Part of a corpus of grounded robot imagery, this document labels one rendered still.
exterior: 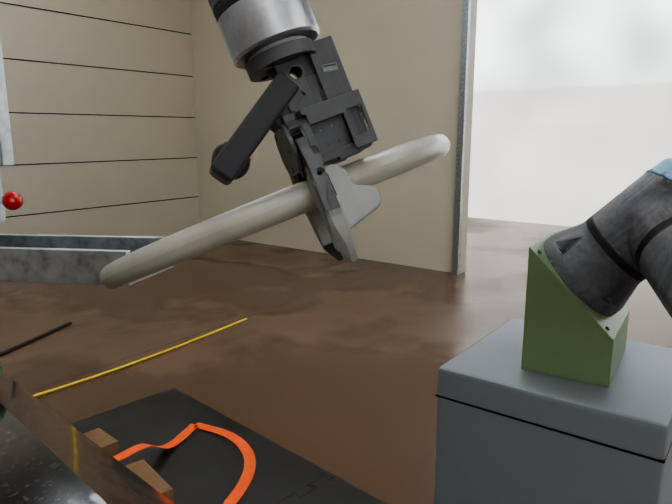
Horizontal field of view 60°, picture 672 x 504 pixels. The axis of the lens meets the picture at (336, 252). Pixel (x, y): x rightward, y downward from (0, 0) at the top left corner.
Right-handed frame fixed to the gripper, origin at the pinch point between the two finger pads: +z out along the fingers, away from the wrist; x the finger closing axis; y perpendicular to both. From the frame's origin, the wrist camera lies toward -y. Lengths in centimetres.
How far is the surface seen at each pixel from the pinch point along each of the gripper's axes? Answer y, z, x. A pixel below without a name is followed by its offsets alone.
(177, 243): -13.9, -6.7, 2.7
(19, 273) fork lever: -37, -12, 37
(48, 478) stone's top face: -43, 16, 30
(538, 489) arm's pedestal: 26, 57, 37
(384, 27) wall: 228, -136, 475
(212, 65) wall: 88, -206, 664
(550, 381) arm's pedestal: 37, 41, 39
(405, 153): 11.2, -6.6, 1.4
